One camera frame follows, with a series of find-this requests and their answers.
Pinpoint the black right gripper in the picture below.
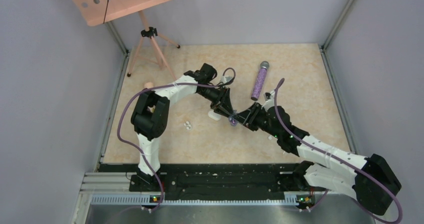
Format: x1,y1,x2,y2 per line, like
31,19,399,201
232,101,281,139

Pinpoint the purple glitter microphone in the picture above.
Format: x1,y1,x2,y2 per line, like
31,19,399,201
250,61,270,101

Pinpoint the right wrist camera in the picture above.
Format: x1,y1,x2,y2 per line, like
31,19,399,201
262,90,275,112

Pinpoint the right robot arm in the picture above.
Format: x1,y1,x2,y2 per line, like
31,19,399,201
233,102,402,216

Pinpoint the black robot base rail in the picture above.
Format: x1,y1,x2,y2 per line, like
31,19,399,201
97,162,327,204

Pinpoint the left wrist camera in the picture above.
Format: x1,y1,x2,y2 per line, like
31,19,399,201
218,75,234,87

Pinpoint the lavender charging case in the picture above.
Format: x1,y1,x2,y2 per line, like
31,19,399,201
228,115,238,127

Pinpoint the pink music stand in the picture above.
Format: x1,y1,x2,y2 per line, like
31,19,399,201
72,0,181,77

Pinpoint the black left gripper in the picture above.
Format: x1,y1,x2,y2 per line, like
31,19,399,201
197,84,235,119

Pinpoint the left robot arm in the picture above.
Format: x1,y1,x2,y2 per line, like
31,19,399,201
130,63,236,191

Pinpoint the white oval charging case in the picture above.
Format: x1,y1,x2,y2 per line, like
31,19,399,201
208,110,221,121

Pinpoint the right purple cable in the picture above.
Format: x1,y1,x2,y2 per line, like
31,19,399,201
273,78,404,224

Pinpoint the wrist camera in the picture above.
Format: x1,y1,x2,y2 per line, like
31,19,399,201
262,90,275,112
218,75,234,87

